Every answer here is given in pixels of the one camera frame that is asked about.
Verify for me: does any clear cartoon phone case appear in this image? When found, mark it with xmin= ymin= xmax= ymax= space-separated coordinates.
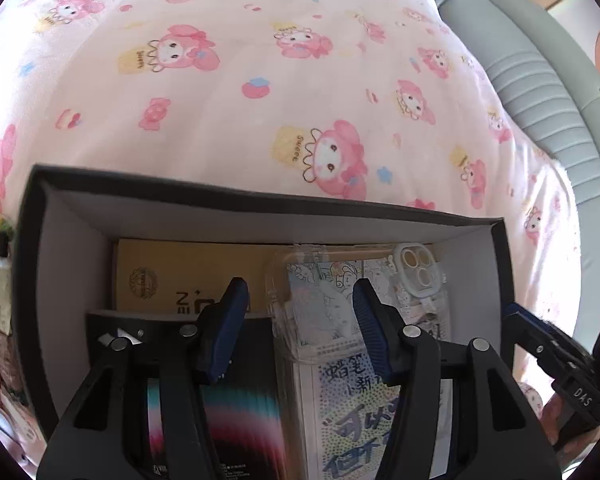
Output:
xmin=265 ymin=243 xmax=452 ymax=364

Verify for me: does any person's right hand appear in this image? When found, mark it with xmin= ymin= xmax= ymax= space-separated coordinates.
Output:
xmin=540 ymin=393 xmax=596 ymax=469

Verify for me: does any dark screen protector box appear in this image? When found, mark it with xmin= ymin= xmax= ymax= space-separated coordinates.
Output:
xmin=147 ymin=316 xmax=289 ymax=480

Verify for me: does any pink cartoon print blanket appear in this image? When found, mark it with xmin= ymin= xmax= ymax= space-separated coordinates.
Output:
xmin=0 ymin=0 xmax=581 ymax=480

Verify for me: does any grey padded headboard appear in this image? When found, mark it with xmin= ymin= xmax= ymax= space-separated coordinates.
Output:
xmin=436 ymin=0 xmax=600 ymax=241

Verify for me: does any black cardboard storage box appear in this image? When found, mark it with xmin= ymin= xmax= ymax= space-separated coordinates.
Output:
xmin=11 ymin=162 xmax=516 ymax=480

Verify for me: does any yellow flat box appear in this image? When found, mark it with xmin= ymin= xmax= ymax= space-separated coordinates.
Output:
xmin=114 ymin=238 xmax=289 ymax=315

